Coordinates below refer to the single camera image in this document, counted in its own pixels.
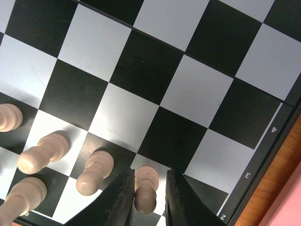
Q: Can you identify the light wooden chess king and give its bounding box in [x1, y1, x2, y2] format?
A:
[0, 177, 47, 226]

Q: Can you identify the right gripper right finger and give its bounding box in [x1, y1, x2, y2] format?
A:
[165, 169, 225, 226]

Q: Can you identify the light wooden pawn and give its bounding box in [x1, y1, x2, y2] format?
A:
[76, 151, 114, 196]
[17, 133, 70, 174]
[134, 166, 159, 215]
[0, 103, 23, 132]

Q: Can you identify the black white chessboard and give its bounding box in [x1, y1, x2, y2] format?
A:
[0, 0, 301, 226]

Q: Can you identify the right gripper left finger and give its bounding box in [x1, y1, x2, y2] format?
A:
[65, 167, 135, 226]

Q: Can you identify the pink tray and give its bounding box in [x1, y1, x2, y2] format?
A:
[259, 168, 301, 226]

